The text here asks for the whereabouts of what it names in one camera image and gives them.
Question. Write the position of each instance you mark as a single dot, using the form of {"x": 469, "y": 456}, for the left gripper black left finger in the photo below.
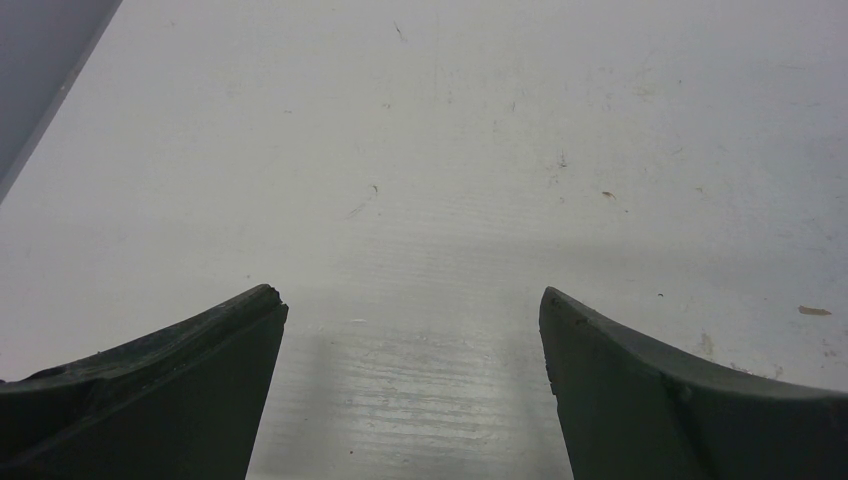
{"x": 183, "y": 402}

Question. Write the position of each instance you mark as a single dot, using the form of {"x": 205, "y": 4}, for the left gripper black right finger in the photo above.
{"x": 633, "y": 407}

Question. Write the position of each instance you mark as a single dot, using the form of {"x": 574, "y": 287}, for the grey enclosure side panel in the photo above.
{"x": 44, "y": 47}

